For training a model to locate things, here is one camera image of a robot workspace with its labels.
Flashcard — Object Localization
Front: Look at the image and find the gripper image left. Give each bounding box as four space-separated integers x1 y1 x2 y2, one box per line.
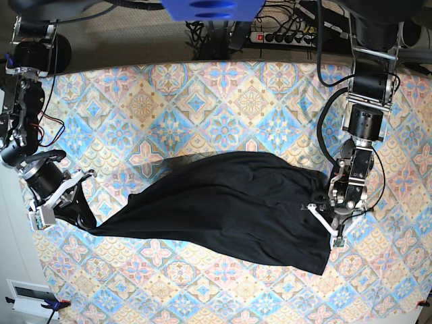
18 150 72 206

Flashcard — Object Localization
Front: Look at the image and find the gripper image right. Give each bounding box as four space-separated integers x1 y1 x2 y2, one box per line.
312 192 369 226

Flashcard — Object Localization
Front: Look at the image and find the black t-shirt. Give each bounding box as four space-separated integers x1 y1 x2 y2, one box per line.
80 151 331 275

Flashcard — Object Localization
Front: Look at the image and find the robot arm image right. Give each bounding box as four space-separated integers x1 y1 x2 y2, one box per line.
311 13 400 234

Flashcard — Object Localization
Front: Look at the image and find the patterned tablecloth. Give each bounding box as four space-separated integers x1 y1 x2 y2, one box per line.
32 62 431 323

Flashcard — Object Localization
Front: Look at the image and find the black round speaker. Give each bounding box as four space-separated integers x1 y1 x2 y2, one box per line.
49 34 72 75

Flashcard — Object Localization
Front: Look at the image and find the orange clamp lower right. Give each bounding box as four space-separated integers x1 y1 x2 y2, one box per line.
417 300 431 307

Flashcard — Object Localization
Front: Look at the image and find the blue clamp lower left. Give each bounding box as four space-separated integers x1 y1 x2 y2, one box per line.
5 296 71 324

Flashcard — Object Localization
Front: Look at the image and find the white power strip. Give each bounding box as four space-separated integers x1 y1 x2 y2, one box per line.
249 32 317 47

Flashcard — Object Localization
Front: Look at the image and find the white round device upper right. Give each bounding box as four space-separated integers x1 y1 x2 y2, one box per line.
402 20 422 47

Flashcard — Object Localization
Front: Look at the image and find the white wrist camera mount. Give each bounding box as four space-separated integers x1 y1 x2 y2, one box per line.
300 203 365 248
28 169 97 231

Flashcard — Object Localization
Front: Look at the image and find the white wall vent box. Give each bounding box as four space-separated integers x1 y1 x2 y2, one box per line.
6 279 57 319

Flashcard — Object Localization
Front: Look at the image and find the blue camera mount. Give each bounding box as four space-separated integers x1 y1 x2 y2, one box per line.
161 0 265 22

